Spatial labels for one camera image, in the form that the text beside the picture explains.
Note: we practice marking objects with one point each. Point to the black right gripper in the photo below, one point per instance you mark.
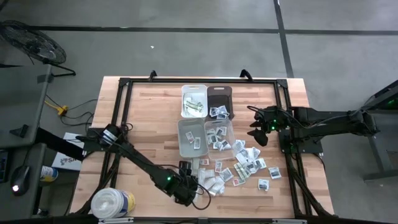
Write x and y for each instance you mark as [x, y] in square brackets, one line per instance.
[270, 119]

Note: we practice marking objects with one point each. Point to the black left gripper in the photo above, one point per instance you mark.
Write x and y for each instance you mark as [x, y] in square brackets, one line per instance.
[185, 189]

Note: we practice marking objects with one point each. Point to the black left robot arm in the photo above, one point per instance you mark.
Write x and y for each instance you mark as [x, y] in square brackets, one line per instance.
[140, 161]

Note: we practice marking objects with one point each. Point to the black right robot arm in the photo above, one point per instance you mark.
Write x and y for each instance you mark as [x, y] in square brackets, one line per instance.
[329, 123]

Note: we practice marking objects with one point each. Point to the grey plastic bin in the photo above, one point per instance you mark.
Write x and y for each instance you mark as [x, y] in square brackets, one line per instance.
[189, 152]

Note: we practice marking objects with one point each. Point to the red and white packet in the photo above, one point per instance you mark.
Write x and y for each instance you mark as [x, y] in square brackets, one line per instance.
[190, 137]
[197, 143]
[238, 181]
[204, 161]
[218, 166]

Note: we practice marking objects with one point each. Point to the clear plastic bin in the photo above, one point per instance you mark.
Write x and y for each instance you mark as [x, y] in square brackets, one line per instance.
[224, 154]

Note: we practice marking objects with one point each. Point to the small white crumpled packet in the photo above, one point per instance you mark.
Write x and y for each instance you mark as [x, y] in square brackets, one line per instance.
[222, 190]

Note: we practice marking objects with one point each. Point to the dark brown plastic bin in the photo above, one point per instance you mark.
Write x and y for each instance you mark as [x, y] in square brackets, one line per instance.
[219, 98]

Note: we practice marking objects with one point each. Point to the white plastic bin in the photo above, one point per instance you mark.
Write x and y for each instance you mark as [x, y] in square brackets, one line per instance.
[194, 88]

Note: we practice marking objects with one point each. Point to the white wipes tub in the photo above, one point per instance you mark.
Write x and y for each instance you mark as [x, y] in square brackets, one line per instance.
[109, 203]

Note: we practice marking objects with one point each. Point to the white printed box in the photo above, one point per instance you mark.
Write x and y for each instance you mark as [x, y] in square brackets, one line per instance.
[66, 161]

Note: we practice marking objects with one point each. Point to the grey metal stand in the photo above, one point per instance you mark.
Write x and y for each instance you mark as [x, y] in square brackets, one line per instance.
[385, 149]

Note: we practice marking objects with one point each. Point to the black desk leg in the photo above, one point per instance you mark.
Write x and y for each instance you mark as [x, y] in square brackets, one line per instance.
[59, 144]

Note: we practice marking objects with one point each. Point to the yellow power connector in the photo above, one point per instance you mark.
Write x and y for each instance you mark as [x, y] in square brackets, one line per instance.
[63, 109]

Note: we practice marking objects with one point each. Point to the blue and white can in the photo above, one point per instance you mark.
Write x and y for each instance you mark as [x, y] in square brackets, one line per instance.
[49, 173]

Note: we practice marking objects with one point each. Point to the grey desk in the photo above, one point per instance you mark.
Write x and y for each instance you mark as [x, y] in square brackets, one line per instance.
[21, 152]
[21, 99]

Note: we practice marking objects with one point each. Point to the black computer mouse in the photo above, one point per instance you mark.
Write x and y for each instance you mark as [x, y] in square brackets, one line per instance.
[20, 180]

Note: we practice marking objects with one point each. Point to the black floor fan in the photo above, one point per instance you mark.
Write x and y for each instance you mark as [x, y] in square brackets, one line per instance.
[34, 43]

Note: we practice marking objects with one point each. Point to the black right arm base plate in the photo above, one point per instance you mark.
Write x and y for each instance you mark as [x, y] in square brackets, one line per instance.
[311, 149]

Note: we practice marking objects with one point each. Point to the silver bracket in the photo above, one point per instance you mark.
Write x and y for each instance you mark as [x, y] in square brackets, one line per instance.
[289, 221]
[115, 221]

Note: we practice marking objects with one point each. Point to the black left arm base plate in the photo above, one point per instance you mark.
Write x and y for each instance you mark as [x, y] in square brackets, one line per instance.
[90, 147]

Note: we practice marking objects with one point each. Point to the black desk bracket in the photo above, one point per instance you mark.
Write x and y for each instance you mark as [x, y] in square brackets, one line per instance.
[20, 130]

